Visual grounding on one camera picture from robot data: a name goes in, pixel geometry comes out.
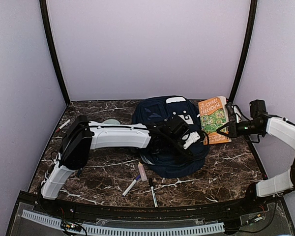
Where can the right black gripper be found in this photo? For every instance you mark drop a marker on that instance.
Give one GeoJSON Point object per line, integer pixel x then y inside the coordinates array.
{"type": "Point", "coordinates": [233, 130]}

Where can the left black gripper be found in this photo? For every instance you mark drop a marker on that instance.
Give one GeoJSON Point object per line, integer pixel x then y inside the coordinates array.
{"type": "Point", "coordinates": [190, 154]}

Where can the orange treehouse book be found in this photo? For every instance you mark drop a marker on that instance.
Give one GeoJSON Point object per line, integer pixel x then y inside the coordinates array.
{"type": "Point", "coordinates": [213, 115]}

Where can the navy blue student backpack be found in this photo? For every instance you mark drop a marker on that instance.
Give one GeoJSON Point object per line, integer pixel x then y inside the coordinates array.
{"type": "Point", "coordinates": [170, 116]}

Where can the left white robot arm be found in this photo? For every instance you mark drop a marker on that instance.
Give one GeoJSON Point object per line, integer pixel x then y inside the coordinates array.
{"type": "Point", "coordinates": [84, 135]}

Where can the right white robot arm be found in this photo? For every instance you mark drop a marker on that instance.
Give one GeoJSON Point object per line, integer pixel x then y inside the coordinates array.
{"type": "Point", "coordinates": [278, 152]}

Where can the blue marker pen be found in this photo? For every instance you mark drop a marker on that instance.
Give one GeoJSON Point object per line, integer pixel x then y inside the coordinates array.
{"type": "Point", "coordinates": [131, 186]}

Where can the black white marker front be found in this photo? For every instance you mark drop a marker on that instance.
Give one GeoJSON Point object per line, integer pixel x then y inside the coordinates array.
{"type": "Point", "coordinates": [153, 192]}

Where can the far celadon green bowl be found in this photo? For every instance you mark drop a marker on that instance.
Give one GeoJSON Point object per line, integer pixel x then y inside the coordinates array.
{"type": "Point", "coordinates": [111, 121]}

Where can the red white marker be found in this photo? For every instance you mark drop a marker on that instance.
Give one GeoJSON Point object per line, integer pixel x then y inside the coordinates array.
{"type": "Point", "coordinates": [63, 125]}

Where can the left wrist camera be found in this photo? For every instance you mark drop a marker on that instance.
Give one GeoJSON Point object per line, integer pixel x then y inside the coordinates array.
{"type": "Point", "coordinates": [193, 137]}

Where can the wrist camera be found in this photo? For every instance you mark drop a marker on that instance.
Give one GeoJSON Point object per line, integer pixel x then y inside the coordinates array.
{"type": "Point", "coordinates": [234, 113]}
{"type": "Point", "coordinates": [193, 137]}

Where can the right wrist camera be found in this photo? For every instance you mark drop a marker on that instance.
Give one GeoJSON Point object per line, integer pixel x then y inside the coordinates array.
{"type": "Point", "coordinates": [234, 113]}

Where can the black front rail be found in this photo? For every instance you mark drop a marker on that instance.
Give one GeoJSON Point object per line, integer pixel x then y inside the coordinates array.
{"type": "Point", "coordinates": [86, 212]}

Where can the white slotted cable duct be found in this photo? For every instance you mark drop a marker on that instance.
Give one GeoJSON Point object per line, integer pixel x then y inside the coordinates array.
{"type": "Point", "coordinates": [124, 229]}

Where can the right black frame post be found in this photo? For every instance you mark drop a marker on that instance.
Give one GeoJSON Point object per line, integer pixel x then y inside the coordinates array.
{"type": "Point", "coordinates": [245, 49]}

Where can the black frame post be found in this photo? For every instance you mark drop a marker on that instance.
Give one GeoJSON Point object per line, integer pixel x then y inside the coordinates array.
{"type": "Point", "coordinates": [245, 49]}
{"type": "Point", "coordinates": [52, 50]}

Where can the left black frame post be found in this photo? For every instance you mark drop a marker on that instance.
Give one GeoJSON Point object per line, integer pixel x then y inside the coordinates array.
{"type": "Point", "coordinates": [52, 50]}

